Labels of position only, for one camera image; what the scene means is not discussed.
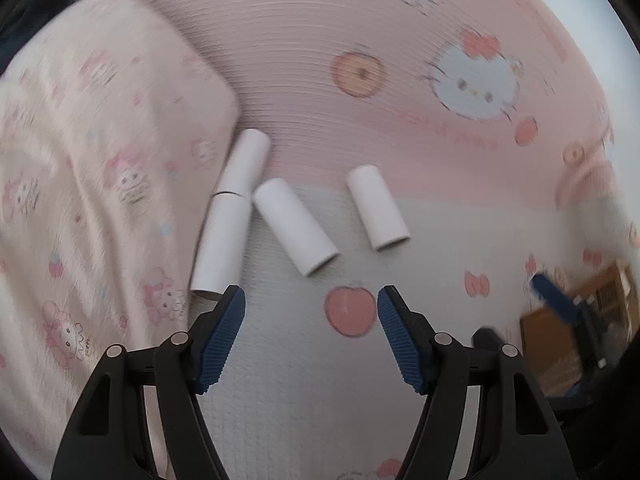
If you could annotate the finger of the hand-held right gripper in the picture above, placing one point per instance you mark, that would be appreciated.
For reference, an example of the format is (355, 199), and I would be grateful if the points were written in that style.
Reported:
(555, 297)
(487, 338)

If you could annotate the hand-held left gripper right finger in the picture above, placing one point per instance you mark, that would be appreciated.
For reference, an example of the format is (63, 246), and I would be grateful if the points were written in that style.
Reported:
(397, 335)

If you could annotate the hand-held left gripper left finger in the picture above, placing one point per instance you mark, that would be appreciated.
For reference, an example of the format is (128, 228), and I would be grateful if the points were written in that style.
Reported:
(225, 335)

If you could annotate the brown cardboard box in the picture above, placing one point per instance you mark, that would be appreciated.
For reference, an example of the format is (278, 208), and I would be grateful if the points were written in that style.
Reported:
(550, 345)

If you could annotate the white paper tube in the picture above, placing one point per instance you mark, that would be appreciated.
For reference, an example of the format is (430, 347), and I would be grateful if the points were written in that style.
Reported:
(377, 207)
(220, 245)
(245, 162)
(295, 225)

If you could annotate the pink cartoon print mat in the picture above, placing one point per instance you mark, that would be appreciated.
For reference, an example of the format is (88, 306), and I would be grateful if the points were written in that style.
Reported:
(350, 35)

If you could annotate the dark cloth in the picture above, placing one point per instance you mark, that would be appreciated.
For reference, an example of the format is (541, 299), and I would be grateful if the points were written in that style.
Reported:
(30, 5)

